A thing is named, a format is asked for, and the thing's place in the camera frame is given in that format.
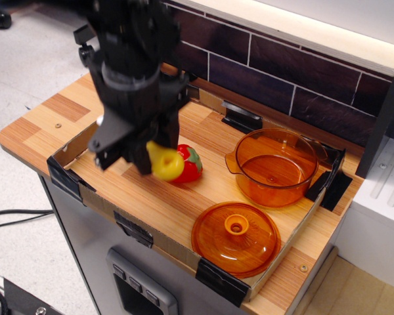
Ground orange transparent pot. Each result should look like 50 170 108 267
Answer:
225 128 328 208

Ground cardboard fence with black tape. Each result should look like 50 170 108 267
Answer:
44 76 362 314

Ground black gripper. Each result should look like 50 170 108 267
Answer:
89 62 190 175

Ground orange transparent pot lid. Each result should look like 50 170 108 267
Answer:
191 202 281 278

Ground red plastic strawberry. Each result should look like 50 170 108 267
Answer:
173 144 203 183

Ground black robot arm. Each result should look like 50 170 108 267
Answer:
75 1 189 175

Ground white knife yellow handle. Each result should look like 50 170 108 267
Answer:
97 116 185 182

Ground black caster far left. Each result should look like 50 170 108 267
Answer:
0 10 12 30

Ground black floor cable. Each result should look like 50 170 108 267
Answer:
0 209 55 230

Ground grey oven control panel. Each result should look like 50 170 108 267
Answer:
106 249 179 315

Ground dark post right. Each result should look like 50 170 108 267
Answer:
355 78 394 179

